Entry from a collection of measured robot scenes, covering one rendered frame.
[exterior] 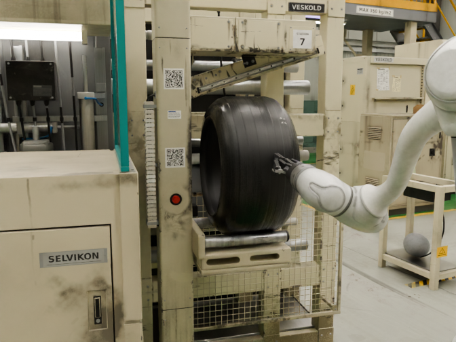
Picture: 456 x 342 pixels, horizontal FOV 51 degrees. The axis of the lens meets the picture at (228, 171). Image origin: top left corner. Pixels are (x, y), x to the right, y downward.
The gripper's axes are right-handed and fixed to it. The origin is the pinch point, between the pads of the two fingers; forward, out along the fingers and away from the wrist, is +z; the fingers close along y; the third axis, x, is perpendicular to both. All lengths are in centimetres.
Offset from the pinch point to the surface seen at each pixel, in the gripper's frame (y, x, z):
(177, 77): 31.6, -25.0, 26.3
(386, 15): -449, -79, 658
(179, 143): 31.1, -1.0, 22.9
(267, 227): -0.7, 29.5, 9.3
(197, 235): 26.6, 29.9, 7.5
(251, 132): 7.8, -7.8, 8.6
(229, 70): 1, -24, 66
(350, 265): -146, 150, 184
